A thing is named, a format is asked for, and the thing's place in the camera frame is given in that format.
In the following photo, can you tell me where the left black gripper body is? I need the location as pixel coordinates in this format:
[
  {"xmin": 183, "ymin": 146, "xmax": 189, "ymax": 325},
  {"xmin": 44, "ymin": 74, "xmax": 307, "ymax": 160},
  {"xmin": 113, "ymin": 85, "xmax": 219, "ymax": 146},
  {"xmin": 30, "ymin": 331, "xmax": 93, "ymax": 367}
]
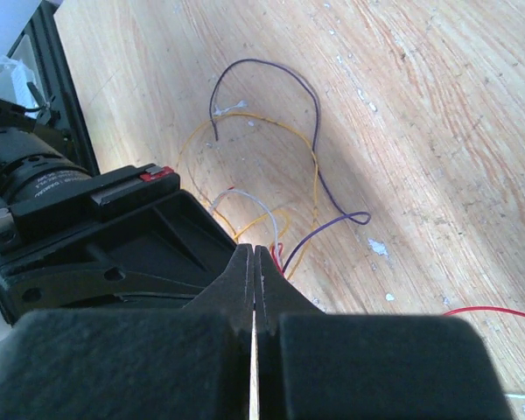
[{"xmin": 0, "ymin": 100, "xmax": 179, "ymax": 256}]

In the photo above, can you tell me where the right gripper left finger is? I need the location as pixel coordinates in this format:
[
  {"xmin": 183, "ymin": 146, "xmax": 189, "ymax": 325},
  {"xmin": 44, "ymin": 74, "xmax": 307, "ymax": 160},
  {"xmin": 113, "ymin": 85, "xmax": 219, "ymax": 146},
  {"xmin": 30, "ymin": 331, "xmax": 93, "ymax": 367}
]
[{"xmin": 0, "ymin": 245, "xmax": 254, "ymax": 419}]

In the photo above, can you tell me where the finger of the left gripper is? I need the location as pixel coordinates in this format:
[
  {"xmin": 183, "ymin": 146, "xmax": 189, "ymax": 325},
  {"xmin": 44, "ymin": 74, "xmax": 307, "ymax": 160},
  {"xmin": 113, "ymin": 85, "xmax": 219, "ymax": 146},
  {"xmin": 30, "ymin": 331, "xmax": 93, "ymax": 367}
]
[{"xmin": 0, "ymin": 190, "xmax": 235, "ymax": 325}]

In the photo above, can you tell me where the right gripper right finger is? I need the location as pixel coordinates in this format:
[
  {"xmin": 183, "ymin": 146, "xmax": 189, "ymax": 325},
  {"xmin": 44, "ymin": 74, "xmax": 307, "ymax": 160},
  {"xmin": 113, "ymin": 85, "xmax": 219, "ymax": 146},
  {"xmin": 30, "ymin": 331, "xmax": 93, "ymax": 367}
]
[{"xmin": 253, "ymin": 246, "xmax": 512, "ymax": 419}]

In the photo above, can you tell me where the yellow wire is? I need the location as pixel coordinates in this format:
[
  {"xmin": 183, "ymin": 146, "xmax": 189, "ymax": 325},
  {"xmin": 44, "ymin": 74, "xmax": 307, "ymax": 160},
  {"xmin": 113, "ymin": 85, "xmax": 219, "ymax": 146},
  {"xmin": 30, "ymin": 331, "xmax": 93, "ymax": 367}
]
[{"xmin": 174, "ymin": 111, "xmax": 320, "ymax": 281}]

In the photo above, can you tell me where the white wire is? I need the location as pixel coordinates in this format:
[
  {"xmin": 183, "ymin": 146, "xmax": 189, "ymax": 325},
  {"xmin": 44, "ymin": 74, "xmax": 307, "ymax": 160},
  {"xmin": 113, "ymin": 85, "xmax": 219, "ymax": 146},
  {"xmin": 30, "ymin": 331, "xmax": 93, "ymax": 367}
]
[{"xmin": 209, "ymin": 189, "xmax": 525, "ymax": 403}]

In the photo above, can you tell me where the purple wire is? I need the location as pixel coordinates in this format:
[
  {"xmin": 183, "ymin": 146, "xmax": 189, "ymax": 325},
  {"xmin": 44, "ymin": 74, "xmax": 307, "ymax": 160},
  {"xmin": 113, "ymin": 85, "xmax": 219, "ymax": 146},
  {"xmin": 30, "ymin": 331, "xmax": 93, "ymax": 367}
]
[{"xmin": 208, "ymin": 58, "xmax": 372, "ymax": 272}]

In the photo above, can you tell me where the black aluminium frame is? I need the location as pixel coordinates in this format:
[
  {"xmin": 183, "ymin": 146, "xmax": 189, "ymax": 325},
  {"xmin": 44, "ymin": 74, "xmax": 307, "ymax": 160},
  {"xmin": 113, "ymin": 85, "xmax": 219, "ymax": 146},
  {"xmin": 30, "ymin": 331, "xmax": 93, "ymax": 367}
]
[{"xmin": 8, "ymin": 1, "xmax": 100, "ymax": 175}]

